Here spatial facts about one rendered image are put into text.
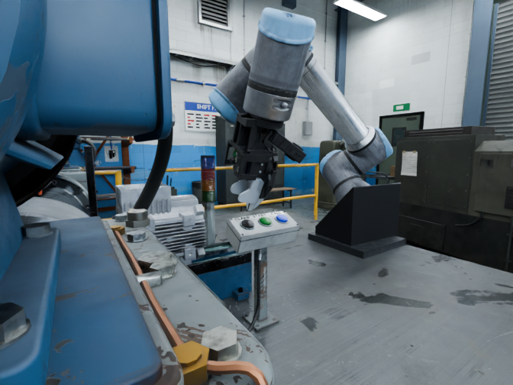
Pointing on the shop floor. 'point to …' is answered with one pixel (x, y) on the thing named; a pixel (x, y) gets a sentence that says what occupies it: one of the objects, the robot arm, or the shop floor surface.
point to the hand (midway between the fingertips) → (253, 205)
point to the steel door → (391, 124)
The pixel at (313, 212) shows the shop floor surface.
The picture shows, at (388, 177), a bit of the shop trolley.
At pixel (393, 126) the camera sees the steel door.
